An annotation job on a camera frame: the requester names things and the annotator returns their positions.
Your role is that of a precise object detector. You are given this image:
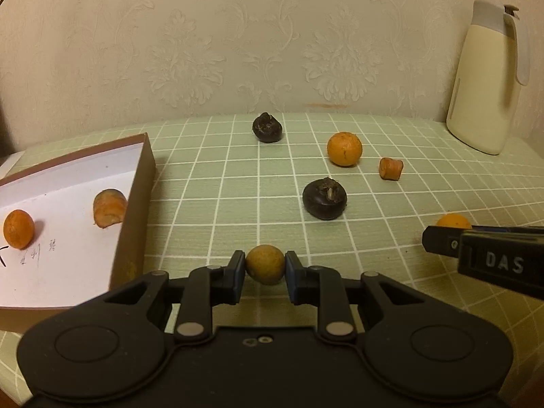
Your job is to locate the cream thermos jug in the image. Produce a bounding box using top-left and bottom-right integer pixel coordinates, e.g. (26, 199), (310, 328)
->
(446, 0), (531, 156)

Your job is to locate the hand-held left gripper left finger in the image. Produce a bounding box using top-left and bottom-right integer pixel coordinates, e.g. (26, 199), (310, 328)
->
(104, 250), (247, 343)

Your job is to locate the small carrot chunk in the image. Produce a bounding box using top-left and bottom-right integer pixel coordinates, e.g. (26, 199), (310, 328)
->
(379, 157), (404, 181)

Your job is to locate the small orange kumquat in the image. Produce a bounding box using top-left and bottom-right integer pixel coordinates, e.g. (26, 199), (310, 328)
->
(3, 209), (35, 250)
(327, 132), (363, 167)
(436, 213), (473, 229)

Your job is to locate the large carrot chunk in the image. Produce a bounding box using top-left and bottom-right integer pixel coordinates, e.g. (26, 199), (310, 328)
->
(92, 189), (128, 229)

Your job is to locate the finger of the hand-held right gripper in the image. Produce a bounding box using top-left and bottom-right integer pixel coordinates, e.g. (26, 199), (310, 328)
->
(422, 225), (481, 260)

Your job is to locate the yellow-brown longan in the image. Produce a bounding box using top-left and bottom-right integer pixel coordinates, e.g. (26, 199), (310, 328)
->
(245, 244), (286, 285)

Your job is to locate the green checked tablecloth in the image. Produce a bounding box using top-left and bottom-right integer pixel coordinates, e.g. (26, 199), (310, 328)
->
(0, 113), (544, 408)

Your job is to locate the dark water chestnut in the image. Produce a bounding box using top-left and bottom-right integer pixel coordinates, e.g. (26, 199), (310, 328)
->
(252, 112), (284, 143)
(303, 177), (348, 221)

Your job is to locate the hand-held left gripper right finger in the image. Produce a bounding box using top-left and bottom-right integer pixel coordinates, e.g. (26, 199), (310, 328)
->
(285, 251), (430, 343)

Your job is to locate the brown cardboard box white inside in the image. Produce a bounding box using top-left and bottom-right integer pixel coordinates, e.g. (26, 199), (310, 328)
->
(0, 133), (156, 332)

